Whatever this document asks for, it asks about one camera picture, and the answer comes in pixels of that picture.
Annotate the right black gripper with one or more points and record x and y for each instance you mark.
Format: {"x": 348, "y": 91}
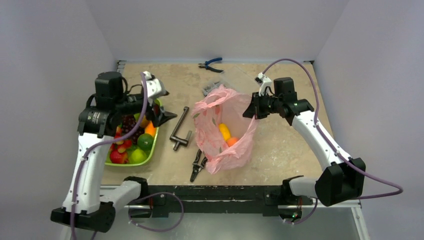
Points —
{"x": 256, "y": 106}

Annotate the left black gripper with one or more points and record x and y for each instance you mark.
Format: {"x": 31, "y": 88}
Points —
{"x": 160, "y": 116}

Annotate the pink plastic bag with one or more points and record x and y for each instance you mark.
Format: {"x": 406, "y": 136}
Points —
{"x": 224, "y": 106}

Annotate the fake yellow lemon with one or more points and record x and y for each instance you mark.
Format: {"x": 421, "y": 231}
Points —
{"x": 226, "y": 134}

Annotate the fake orange carrot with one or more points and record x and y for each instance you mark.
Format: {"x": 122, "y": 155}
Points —
{"x": 231, "y": 141}

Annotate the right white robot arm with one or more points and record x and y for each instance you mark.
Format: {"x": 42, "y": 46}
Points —
{"x": 341, "y": 177}

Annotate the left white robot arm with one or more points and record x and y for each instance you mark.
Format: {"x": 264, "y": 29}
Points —
{"x": 84, "y": 207}

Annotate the fake dark green lime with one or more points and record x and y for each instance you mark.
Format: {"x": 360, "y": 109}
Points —
{"x": 145, "y": 142}

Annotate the fake green apple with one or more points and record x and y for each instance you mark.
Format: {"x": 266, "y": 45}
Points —
{"x": 137, "y": 157}

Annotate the fake red apple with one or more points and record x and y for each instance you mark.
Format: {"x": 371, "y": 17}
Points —
{"x": 117, "y": 157}

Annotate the clear compartment screw box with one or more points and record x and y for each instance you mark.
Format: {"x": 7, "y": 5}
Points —
{"x": 233, "y": 78}

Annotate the green plastic fruit tray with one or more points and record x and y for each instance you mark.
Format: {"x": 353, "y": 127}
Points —
{"x": 130, "y": 144}

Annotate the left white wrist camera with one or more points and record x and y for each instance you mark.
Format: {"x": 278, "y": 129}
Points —
{"x": 153, "y": 86}

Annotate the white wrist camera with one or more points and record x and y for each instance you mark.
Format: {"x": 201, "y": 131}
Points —
{"x": 265, "y": 84}
{"x": 153, "y": 86}

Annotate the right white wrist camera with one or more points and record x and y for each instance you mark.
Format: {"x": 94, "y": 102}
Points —
{"x": 265, "y": 84}

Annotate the black handled wire stripper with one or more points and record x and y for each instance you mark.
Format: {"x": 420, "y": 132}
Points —
{"x": 198, "y": 165}

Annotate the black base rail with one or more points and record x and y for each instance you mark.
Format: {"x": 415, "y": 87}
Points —
{"x": 267, "y": 200}

